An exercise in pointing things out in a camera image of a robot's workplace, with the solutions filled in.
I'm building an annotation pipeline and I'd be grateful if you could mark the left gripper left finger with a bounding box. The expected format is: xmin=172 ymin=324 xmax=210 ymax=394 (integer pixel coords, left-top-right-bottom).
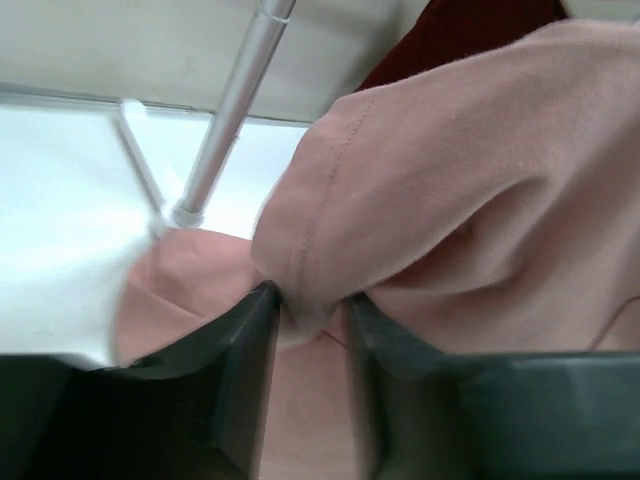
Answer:
xmin=1 ymin=282 xmax=280 ymax=479

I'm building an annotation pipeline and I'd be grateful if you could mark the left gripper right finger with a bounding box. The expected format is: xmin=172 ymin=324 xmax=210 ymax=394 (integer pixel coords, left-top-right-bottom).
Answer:
xmin=345 ymin=295 xmax=639 ymax=479

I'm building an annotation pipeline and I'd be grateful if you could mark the pink t shirt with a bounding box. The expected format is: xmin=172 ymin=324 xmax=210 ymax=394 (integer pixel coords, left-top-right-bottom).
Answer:
xmin=115 ymin=20 xmax=639 ymax=479

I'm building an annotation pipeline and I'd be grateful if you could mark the dark red t shirt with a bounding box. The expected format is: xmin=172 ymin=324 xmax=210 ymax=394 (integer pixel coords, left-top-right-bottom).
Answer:
xmin=359 ymin=0 xmax=570 ymax=90

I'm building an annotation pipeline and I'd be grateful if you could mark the metal clothes rack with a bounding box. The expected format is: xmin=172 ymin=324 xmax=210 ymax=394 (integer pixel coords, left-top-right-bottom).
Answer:
xmin=118 ymin=0 xmax=296 ymax=238

